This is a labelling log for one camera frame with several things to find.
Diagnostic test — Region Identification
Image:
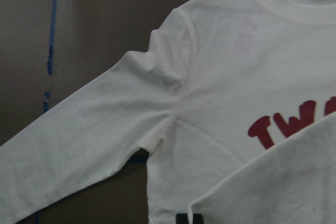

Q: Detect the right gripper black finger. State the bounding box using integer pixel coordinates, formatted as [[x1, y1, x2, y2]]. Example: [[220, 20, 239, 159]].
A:
[[175, 213, 204, 224]]

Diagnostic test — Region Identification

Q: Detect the cream long-sleeve printed shirt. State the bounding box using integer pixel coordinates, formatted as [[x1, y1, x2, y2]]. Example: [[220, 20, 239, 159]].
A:
[[1, 0, 335, 223]]

